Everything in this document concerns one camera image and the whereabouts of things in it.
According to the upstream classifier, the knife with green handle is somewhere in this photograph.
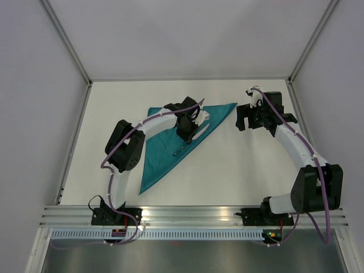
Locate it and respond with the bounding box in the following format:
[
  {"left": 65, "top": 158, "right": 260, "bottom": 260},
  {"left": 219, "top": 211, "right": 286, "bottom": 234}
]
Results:
[{"left": 173, "top": 123, "right": 210, "bottom": 156}]

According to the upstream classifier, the teal cloth napkin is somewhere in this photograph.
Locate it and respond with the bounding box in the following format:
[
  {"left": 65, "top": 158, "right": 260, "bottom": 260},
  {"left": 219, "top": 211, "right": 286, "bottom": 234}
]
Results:
[{"left": 139, "top": 103, "right": 237, "bottom": 194}]

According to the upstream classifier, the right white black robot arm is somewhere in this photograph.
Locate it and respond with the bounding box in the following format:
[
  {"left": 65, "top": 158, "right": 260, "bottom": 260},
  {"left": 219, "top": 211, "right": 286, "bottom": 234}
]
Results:
[{"left": 235, "top": 86, "right": 344, "bottom": 225}]

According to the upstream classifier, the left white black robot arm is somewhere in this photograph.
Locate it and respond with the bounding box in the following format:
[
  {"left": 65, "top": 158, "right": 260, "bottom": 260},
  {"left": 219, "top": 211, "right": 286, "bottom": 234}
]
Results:
[{"left": 93, "top": 97, "right": 210, "bottom": 225}]

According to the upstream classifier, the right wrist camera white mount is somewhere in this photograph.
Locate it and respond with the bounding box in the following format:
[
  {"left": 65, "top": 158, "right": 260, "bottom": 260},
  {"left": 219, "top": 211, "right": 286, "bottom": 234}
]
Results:
[{"left": 246, "top": 86, "right": 263, "bottom": 108}]

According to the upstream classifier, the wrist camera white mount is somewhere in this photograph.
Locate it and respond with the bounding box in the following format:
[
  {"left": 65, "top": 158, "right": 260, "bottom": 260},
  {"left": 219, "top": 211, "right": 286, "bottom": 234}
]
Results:
[
  {"left": 194, "top": 110, "right": 210, "bottom": 126},
  {"left": 246, "top": 86, "right": 263, "bottom": 108}
]

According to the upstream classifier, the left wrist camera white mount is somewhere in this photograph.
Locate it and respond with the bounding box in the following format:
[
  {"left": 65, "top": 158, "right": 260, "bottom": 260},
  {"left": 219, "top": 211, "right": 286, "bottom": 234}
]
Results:
[{"left": 194, "top": 110, "right": 210, "bottom": 126}]

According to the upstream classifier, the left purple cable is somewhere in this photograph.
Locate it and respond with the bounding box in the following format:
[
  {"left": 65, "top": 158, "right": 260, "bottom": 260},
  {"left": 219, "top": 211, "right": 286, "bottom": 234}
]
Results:
[{"left": 51, "top": 98, "right": 205, "bottom": 251}]

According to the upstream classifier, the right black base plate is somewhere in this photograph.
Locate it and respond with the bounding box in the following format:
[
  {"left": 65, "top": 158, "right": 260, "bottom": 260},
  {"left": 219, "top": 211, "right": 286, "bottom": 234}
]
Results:
[{"left": 235, "top": 208, "right": 294, "bottom": 227}]

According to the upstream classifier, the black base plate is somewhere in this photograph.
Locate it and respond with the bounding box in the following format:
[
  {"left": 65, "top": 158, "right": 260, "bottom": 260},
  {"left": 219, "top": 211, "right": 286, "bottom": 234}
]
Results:
[
  {"left": 91, "top": 208, "right": 142, "bottom": 226},
  {"left": 235, "top": 208, "right": 294, "bottom": 227}
]

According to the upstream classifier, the left table edge rail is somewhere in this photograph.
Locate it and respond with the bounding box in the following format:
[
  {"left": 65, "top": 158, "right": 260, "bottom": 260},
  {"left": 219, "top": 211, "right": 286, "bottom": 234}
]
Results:
[{"left": 53, "top": 81, "right": 93, "bottom": 205}]

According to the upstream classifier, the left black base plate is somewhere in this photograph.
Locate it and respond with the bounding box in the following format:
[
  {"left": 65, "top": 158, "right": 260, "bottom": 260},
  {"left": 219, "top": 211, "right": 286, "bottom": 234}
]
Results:
[{"left": 91, "top": 208, "right": 142, "bottom": 226}]

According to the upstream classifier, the right aluminium frame post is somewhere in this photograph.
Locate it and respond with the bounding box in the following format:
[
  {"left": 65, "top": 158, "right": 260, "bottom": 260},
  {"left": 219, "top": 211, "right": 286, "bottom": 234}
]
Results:
[{"left": 287, "top": 0, "right": 341, "bottom": 84}]

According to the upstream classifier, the aluminium frame post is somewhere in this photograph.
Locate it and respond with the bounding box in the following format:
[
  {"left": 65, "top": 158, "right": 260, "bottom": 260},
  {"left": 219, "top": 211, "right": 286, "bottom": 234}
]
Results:
[
  {"left": 39, "top": 0, "right": 92, "bottom": 86},
  {"left": 287, "top": 0, "right": 341, "bottom": 84}
]

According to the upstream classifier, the white slotted cable duct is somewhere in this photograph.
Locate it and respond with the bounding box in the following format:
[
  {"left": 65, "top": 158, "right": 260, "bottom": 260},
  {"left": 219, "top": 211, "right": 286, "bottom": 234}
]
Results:
[{"left": 51, "top": 228, "right": 264, "bottom": 241}]

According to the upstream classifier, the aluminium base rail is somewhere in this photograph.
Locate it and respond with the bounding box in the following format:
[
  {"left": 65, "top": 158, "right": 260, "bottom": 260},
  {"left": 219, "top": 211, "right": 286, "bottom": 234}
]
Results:
[{"left": 39, "top": 205, "right": 349, "bottom": 228}]

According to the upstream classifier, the left aluminium frame post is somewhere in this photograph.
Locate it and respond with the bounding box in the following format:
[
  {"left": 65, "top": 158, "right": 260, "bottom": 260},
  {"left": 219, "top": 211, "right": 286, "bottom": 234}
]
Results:
[{"left": 39, "top": 0, "right": 92, "bottom": 86}]

